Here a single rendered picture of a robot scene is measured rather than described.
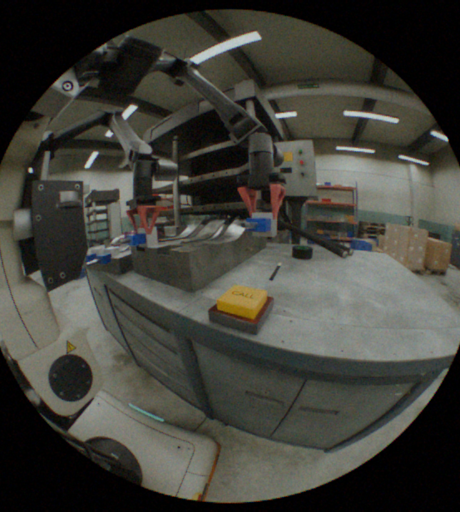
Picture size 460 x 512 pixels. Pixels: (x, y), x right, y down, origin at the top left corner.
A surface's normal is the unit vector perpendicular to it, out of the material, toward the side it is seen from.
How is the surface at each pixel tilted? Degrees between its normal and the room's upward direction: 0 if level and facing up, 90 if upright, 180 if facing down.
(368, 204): 90
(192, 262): 90
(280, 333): 0
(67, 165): 90
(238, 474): 0
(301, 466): 0
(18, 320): 90
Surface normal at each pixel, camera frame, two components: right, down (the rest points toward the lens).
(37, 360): 0.98, 0.01
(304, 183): -0.50, 0.24
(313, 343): -0.04, -0.97
